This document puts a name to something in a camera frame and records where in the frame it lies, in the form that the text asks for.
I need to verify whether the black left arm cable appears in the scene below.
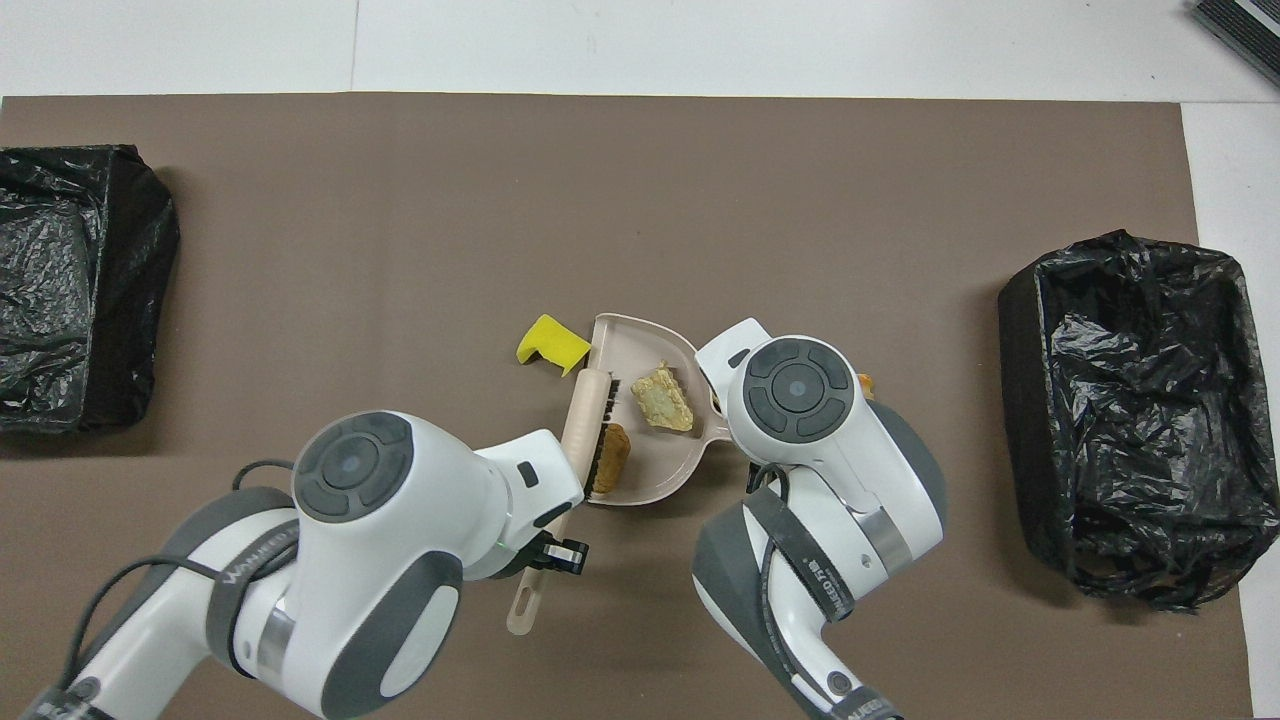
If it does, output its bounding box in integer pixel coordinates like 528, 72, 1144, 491
60, 460, 301, 701

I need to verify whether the brown bread roll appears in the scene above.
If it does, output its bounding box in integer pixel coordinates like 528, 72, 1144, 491
592, 423, 632, 496

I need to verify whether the notched yellow sponge piece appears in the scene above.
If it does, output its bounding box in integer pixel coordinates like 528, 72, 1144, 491
516, 314, 592, 377

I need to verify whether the grey ribbed device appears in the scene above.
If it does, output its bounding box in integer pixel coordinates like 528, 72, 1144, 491
1190, 0, 1280, 86

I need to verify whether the brown paper table mat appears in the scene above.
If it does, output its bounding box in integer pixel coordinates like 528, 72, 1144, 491
0, 93, 1256, 720

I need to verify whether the black bag lined bin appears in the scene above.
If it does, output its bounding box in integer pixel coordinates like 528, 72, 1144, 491
0, 145, 182, 434
997, 229, 1280, 613

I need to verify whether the pale bread chunk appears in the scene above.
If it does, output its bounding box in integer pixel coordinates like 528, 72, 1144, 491
631, 362, 695, 433

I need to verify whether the beige plastic dustpan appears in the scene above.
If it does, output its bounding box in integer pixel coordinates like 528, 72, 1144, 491
583, 313, 736, 507

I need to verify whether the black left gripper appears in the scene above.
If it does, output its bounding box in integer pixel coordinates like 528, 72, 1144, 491
520, 535, 591, 577

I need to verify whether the beige hand brush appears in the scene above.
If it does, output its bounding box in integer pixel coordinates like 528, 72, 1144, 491
506, 368, 626, 637

